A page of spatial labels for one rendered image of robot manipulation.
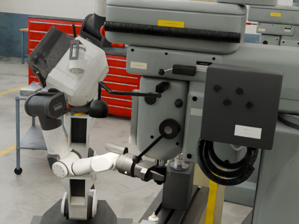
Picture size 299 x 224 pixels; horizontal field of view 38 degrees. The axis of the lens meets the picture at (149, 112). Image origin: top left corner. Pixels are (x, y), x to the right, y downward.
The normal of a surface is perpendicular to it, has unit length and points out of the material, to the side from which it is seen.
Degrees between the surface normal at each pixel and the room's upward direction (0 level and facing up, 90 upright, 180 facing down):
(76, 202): 28
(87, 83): 85
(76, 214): 103
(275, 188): 80
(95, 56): 58
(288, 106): 90
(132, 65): 90
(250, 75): 90
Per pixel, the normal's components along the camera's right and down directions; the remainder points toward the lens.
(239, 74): -0.30, 0.22
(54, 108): 0.83, 0.06
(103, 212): 0.07, -0.96
